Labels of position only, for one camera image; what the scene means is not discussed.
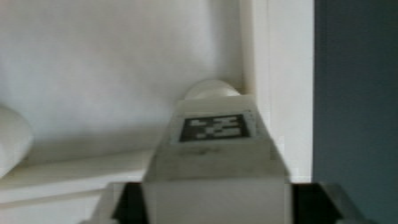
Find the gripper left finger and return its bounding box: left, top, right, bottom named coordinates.
left=80, top=182, right=150, bottom=224

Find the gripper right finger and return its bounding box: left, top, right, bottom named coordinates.
left=292, top=182, right=377, bottom=224

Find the white leg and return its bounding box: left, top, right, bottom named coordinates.
left=143, top=80, right=294, bottom=224

